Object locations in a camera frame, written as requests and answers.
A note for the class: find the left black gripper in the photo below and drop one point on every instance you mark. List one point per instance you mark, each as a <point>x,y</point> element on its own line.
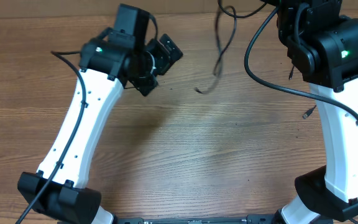
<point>163,60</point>

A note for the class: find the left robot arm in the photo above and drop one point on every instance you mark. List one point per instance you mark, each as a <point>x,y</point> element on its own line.
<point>118,56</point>

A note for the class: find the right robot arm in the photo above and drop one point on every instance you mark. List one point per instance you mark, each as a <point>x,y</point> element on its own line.
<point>323,45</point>

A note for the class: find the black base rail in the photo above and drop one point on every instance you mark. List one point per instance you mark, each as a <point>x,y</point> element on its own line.
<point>249,219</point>

